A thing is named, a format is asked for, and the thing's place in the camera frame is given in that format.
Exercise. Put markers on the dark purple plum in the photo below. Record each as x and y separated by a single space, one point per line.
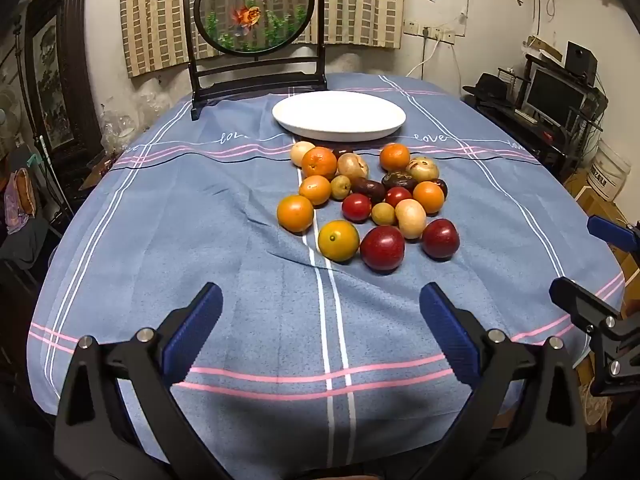
342 151
442 186

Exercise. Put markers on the blue striped tablecloth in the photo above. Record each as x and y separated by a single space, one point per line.
200 260

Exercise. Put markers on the spotted beige passion fruit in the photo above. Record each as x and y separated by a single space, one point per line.
424 169

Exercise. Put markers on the pink purple bag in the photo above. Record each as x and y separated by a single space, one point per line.
20 200

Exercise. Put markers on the small yellow-green fruit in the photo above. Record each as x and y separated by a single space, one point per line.
383 214
340 187

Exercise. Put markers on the beige checked curtain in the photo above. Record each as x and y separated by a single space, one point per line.
360 5

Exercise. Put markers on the large red plum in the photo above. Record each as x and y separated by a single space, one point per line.
382 248

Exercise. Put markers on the small orange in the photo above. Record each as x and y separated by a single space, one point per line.
428 197
315 190

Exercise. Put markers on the brown wrinkled passion fruit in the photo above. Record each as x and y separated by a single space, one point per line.
368 190

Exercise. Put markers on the smooth beige fruit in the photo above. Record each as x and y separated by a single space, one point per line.
410 218

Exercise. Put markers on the clear plastic bags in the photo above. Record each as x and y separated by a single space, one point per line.
117 127

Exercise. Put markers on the wall sockets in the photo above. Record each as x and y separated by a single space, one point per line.
440 35

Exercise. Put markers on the red tomato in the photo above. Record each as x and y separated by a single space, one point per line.
397 196
356 208

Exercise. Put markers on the yellow-green orange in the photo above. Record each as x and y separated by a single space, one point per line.
338 240

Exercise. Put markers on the black hat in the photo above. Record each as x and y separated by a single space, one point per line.
487 90

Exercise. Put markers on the white bucket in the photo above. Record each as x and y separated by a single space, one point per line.
609 170

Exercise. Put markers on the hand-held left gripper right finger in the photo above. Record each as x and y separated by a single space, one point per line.
450 330

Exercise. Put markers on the electric fan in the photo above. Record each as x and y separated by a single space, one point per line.
9 117

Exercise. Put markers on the computer monitor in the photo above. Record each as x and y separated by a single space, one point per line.
554 95

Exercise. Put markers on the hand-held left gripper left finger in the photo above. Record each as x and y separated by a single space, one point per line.
192 330

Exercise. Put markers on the black wrinkled passion fruit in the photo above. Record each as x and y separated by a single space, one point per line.
398 180

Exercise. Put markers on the pale round fruit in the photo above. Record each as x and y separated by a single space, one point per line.
299 152

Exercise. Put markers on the black speaker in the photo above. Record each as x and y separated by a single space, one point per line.
581 62

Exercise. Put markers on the white oval plate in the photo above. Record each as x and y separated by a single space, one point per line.
339 115

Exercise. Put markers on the round goldfish screen on stand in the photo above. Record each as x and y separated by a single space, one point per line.
252 15

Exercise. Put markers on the large tangerine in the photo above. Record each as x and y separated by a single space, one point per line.
319 163

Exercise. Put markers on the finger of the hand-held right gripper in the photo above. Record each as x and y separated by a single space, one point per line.
612 232
582 305

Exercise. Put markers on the black computer desk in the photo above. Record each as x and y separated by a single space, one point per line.
550 145

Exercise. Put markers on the framed landscape painting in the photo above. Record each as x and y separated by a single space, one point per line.
52 85

